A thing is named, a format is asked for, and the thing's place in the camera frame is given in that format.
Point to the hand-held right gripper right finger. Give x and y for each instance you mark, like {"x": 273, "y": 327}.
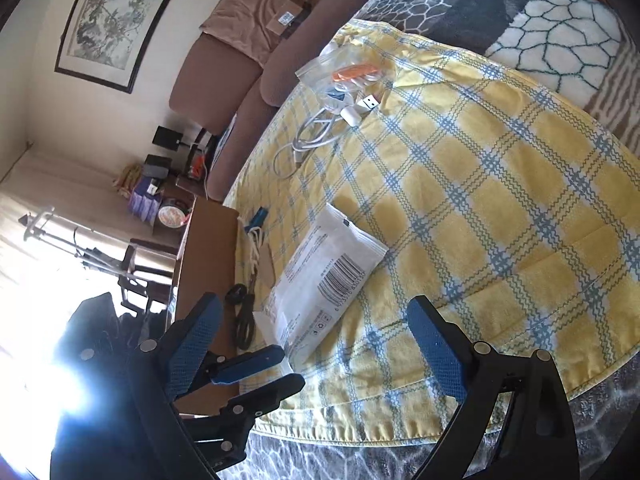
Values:
{"x": 437, "y": 350}

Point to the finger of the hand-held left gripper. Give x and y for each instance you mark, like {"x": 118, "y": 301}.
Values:
{"x": 270, "y": 392}
{"x": 245, "y": 366}

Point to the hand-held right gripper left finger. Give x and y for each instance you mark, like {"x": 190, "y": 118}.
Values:
{"x": 192, "y": 345}

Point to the brown cardboard box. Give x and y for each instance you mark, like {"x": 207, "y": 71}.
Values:
{"x": 210, "y": 250}

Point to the white packet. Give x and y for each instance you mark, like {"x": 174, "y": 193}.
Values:
{"x": 330, "y": 260}

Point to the dark wooden chair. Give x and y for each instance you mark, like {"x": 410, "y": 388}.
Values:
{"x": 145, "y": 280}

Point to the round tin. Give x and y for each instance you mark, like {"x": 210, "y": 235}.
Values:
{"x": 172, "y": 216}

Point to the blue tag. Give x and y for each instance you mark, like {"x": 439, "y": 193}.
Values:
{"x": 259, "y": 219}

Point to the purple box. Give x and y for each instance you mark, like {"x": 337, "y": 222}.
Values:
{"x": 145, "y": 200}

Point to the yellow plaid cloth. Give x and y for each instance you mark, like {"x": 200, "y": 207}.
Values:
{"x": 475, "y": 200}

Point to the orange black device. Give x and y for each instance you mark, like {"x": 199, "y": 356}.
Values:
{"x": 197, "y": 165}

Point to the black box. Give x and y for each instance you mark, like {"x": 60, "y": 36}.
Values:
{"x": 157, "y": 166}

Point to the white clothes rack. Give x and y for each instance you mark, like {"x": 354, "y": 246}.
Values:
{"x": 37, "y": 220}

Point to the blue white booklet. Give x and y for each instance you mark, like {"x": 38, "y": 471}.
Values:
{"x": 223, "y": 142}

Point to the black speaker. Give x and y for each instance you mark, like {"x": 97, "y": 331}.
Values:
{"x": 166, "y": 138}

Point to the white usb adapter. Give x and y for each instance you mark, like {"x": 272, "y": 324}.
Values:
{"x": 369, "y": 102}

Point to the brown sofa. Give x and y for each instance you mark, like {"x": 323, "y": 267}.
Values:
{"x": 215, "y": 75}

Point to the clear zip bag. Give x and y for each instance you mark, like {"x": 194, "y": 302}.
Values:
{"x": 320, "y": 72}

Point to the brown pillow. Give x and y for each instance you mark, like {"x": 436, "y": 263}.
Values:
{"x": 240, "y": 15}

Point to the grey patterned blanket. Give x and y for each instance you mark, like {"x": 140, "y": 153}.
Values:
{"x": 550, "y": 35}

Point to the framed painting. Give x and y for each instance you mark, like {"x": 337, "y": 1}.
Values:
{"x": 115, "y": 15}

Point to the small flat cardboard box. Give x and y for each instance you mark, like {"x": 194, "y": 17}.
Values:
{"x": 287, "y": 17}

